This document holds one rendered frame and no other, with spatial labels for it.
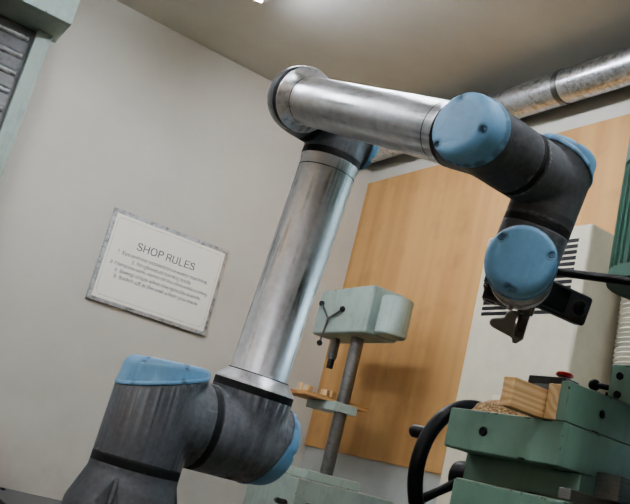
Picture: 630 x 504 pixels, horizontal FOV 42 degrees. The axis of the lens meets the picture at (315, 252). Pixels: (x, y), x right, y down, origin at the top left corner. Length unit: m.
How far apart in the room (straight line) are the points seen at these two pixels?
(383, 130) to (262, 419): 0.56
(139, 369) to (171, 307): 2.76
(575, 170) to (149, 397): 0.73
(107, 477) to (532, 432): 0.65
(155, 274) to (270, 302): 2.65
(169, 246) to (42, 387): 0.90
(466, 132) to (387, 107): 0.20
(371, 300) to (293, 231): 2.11
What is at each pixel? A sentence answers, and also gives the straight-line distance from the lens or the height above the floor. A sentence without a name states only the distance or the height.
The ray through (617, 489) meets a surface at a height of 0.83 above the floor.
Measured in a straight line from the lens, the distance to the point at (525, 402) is 1.15.
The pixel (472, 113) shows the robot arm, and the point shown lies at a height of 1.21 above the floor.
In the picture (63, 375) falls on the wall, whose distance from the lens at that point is 3.96.
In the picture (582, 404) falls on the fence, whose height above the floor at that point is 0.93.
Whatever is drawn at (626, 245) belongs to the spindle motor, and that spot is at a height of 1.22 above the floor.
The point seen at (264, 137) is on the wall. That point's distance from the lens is 4.48.
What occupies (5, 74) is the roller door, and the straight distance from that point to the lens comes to 4.04.
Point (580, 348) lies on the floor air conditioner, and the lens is 2.92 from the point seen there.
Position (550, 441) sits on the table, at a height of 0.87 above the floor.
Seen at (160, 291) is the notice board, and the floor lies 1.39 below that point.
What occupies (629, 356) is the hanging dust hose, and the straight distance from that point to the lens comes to 2.89.
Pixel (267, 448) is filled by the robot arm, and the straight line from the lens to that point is 1.45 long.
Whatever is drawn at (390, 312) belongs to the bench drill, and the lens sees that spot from 3.49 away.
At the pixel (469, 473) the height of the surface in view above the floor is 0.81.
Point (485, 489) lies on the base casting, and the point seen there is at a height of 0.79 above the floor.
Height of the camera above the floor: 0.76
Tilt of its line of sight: 14 degrees up
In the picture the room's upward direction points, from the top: 14 degrees clockwise
